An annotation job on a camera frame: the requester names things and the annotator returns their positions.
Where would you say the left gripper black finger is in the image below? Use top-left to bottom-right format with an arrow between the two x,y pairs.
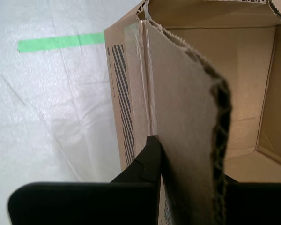
224,173 -> 281,225
8,135 -> 163,225

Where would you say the brown cardboard box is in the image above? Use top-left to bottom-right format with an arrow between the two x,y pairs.
104,0 -> 281,225

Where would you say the green tape strip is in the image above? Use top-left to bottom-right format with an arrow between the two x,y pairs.
18,32 -> 105,53

